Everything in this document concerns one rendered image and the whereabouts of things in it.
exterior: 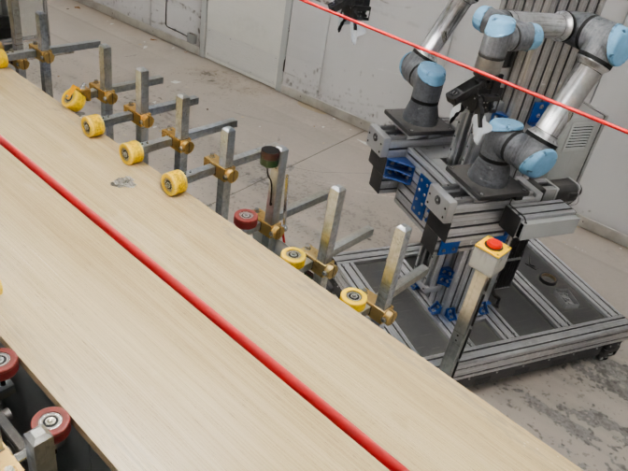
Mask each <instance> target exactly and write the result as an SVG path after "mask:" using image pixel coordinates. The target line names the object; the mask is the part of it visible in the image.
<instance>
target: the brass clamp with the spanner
mask: <svg viewBox="0 0 628 471"><path fill-rule="evenodd" d="M259 210H260V212H259V213H257V214H258V221H259V222H260V223H261V227H260V230H259V232H260V233H262V234H263V235H265V236H267V237H268V238H272V237H273V238H275V239H280V238H281V237H282V236H283V234H284V227H282V226H281V222H280V221H279V222H277V223H275V224H273V225H270V224H269V223H267V222H266V221H264V216H265V212H264V211H263V210H261V209H260V208H259Z"/></svg>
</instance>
